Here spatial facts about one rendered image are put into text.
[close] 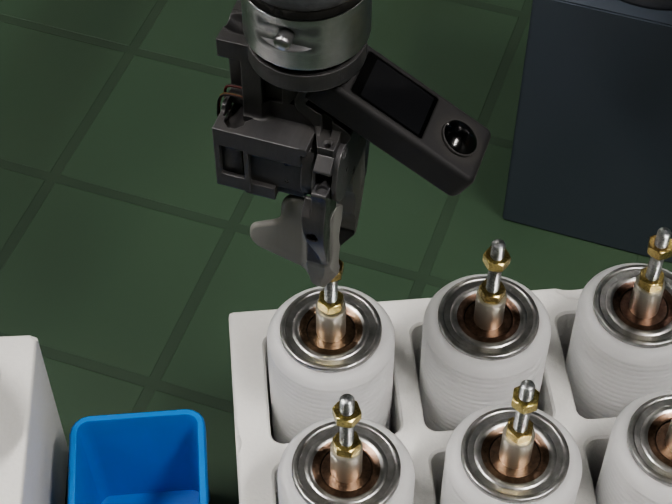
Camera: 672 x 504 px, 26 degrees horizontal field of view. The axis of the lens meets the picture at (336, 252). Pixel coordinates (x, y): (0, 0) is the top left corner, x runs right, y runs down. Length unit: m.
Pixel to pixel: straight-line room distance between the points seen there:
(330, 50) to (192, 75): 0.80
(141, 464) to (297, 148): 0.46
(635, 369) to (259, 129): 0.36
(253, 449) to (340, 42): 0.39
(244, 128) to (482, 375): 0.29
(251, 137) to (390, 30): 0.79
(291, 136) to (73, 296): 0.58
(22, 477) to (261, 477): 0.18
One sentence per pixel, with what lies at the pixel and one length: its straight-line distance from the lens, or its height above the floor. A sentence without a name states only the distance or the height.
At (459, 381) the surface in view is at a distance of 1.09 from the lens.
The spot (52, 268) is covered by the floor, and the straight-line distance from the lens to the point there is 1.46.
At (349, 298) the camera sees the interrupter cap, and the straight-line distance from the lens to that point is 1.10.
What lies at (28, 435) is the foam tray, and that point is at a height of 0.18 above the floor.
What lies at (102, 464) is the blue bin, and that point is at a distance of 1.26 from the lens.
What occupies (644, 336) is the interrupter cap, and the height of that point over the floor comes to 0.25.
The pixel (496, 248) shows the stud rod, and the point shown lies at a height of 0.34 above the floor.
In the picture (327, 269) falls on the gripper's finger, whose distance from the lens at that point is 0.96.
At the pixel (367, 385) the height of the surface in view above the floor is 0.24.
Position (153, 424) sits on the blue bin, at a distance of 1.21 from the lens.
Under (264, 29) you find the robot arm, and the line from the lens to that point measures 0.82.
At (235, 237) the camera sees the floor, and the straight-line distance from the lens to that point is 1.46.
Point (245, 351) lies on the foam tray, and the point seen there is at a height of 0.18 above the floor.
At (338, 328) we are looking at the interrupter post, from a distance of 1.06.
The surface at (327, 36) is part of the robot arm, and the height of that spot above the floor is 0.58.
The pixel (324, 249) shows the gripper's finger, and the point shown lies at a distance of 0.93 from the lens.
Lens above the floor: 1.13
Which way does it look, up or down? 52 degrees down
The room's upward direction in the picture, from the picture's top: straight up
